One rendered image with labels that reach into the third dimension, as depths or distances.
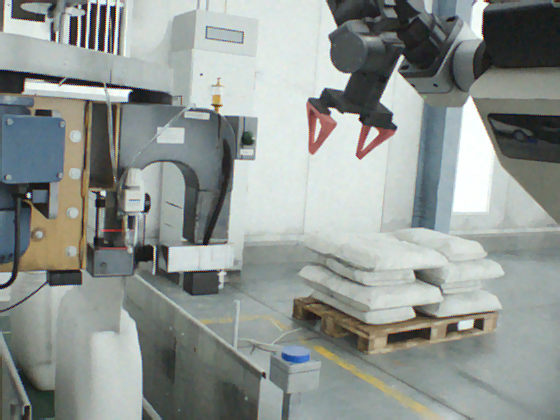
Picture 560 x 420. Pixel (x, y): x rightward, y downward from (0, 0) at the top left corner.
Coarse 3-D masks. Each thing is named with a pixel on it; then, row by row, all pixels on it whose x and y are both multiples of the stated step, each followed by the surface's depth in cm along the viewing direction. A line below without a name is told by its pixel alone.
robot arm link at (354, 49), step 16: (384, 0) 90; (384, 16) 90; (336, 32) 86; (352, 32) 85; (368, 32) 88; (336, 48) 86; (352, 48) 85; (368, 48) 85; (384, 48) 88; (336, 64) 87; (352, 64) 85; (368, 64) 86
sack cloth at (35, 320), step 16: (32, 272) 203; (16, 288) 209; (32, 288) 204; (48, 288) 206; (64, 288) 209; (32, 304) 205; (48, 304) 207; (16, 320) 210; (32, 320) 206; (48, 320) 207; (16, 336) 211; (32, 336) 206; (48, 336) 208; (16, 352) 215; (32, 352) 207; (48, 352) 209; (32, 368) 207; (48, 368) 209; (32, 384) 209; (48, 384) 208
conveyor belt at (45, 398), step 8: (0, 320) 273; (8, 320) 274; (0, 328) 263; (8, 328) 264; (8, 336) 255; (8, 344) 246; (16, 360) 231; (16, 368) 224; (24, 376) 218; (24, 384) 211; (32, 392) 206; (40, 392) 206; (48, 392) 207; (32, 400) 200; (40, 400) 200; (48, 400) 201; (32, 408) 194; (40, 408) 195; (48, 408) 195; (32, 416) 189; (40, 416) 190; (48, 416) 190
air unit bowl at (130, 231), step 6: (126, 216) 114; (132, 216) 114; (138, 216) 115; (126, 222) 114; (132, 222) 114; (138, 222) 115; (126, 228) 114; (132, 228) 114; (138, 228) 115; (126, 234) 114; (132, 234) 114; (138, 234) 115; (126, 240) 114; (132, 240) 114; (138, 240) 116; (126, 246) 115; (132, 246) 115
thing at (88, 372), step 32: (96, 288) 156; (64, 320) 162; (96, 320) 150; (128, 320) 154; (64, 352) 156; (96, 352) 144; (128, 352) 147; (64, 384) 155; (96, 384) 144; (128, 384) 148; (64, 416) 156; (96, 416) 145; (128, 416) 149
